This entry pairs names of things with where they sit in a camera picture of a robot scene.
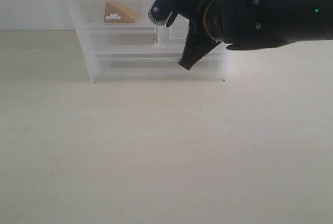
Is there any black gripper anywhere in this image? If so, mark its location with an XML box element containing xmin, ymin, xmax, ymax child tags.
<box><xmin>165</xmin><ymin>0</ymin><xmax>248</xmax><ymax>71</ymax></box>

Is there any yellow wooden wedge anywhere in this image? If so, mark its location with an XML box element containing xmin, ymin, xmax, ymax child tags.
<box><xmin>104</xmin><ymin>1</ymin><xmax>138</xmax><ymax>23</ymax></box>

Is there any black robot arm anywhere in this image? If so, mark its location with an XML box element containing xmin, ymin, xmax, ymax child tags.
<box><xmin>166</xmin><ymin>0</ymin><xmax>332</xmax><ymax>69</ymax></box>

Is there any white plastic drawer cabinet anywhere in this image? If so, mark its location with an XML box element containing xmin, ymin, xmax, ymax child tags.
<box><xmin>67</xmin><ymin>0</ymin><xmax>230</xmax><ymax>82</ymax></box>

